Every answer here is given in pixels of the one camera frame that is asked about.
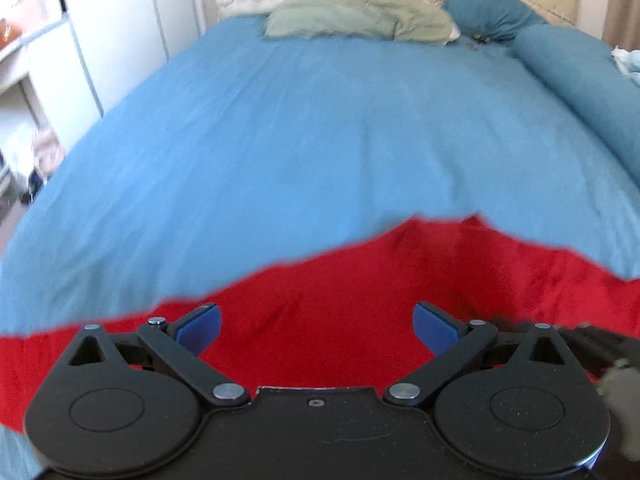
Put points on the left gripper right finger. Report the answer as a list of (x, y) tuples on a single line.
[(512, 404)]

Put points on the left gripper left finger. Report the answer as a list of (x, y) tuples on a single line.
[(124, 405)]

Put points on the red knit garment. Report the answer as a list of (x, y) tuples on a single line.
[(293, 318)]

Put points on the teal rolled duvet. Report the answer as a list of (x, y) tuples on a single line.
[(581, 71)]

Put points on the blue bed sheet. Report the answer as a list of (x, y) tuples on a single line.
[(333, 141)]

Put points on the light blue blanket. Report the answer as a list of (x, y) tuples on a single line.
[(628, 63)]

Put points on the white shelf unit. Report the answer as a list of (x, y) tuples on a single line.
[(48, 101)]

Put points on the dark teal pillow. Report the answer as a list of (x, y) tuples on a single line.
[(492, 20)]

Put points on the white wardrobe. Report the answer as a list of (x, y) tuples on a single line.
[(122, 42)]

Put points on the green pillow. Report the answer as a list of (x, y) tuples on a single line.
[(397, 20)]

